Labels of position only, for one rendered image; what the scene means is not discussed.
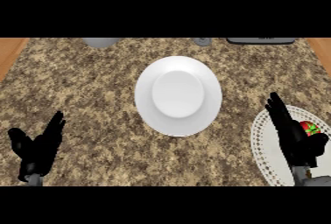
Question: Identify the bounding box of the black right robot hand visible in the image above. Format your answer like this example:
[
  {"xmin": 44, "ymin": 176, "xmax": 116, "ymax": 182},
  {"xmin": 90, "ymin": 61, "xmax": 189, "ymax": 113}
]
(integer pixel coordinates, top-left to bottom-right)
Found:
[{"xmin": 262, "ymin": 92, "xmax": 331, "ymax": 169}]

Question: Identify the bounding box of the white lace-edged placemat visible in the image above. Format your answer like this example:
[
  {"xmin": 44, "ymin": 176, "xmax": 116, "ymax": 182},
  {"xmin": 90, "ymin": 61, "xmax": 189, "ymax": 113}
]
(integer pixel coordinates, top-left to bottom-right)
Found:
[{"xmin": 249, "ymin": 105, "xmax": 331, "ymax": 187}]

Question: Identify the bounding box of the red tomato with green top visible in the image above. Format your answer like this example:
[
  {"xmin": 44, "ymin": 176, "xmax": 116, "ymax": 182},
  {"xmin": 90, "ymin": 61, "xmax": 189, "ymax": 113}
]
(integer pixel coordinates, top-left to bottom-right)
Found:
[{"xmin": 298, "ymin": 120, "xmax": 323, "ymax": 137}]

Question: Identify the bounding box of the dark grey flat appliance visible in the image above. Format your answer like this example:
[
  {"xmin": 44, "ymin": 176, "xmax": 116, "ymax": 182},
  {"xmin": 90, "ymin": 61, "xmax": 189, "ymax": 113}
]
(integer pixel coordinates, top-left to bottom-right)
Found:
[{"xmin": 224, "ymin": 37, "xmax": 296, "ymax": 46}]

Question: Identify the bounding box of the small grey round object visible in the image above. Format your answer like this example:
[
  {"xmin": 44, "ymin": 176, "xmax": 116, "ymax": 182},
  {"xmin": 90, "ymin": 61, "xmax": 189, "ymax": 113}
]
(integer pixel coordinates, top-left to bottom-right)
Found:
[{"xmin": 192, "ymin": 37, "xmax": 212, "ymax": 47}]

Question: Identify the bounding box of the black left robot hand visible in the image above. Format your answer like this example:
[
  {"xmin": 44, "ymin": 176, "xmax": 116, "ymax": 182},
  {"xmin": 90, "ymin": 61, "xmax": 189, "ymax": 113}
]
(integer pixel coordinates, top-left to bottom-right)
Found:
[{"xmin": 5, "ymin": 110, "xmax": 67, "ymax": 183}]

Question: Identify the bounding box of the white oval plate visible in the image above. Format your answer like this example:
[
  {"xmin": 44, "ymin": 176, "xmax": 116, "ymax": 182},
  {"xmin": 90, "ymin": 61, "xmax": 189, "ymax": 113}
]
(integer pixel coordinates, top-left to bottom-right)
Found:
[{"xmin": 132, "ymin": 55, "xmax": 223, "ymax": 137}]

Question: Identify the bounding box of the pale grey rounded object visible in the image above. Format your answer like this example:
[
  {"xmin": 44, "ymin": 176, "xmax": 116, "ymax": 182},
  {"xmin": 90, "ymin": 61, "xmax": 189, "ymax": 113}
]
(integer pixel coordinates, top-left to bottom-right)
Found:
[{"xmin": 81, "ymin": 37, "xmax": 121, "ymax": 49}]

